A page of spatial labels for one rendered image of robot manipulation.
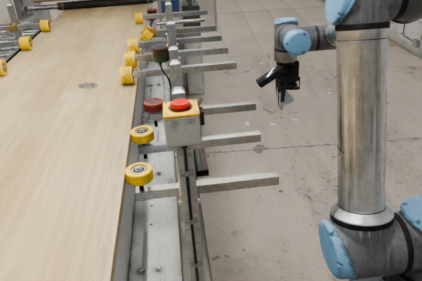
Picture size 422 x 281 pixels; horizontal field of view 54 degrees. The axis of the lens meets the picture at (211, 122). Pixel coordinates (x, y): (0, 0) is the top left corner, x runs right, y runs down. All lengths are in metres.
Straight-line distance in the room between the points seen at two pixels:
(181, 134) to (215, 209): 1.74
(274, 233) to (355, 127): 1.44
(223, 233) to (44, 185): 1.30
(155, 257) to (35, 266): 0.45
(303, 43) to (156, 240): 0.83
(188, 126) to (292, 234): 1.63
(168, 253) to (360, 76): 0.79
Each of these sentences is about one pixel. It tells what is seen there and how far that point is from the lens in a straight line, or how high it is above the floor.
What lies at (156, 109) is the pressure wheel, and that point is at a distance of 1.65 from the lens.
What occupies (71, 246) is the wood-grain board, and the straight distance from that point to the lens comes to 1.03.
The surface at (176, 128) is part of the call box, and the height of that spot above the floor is 1.19.
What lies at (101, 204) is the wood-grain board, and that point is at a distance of 1.13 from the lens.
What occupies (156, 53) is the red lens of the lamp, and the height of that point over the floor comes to 1.12.
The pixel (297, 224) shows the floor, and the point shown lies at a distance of 2.41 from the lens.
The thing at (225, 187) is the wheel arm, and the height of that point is 0.82.
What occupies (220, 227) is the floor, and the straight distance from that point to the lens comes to 2.39.
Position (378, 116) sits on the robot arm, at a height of 1.13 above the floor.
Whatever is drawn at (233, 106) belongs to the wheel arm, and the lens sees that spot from 1.69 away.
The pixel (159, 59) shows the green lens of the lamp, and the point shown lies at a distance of 1.54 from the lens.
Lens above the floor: 1.55
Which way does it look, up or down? 26 degrees down
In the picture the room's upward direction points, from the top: 4 degrees counter-clockwise
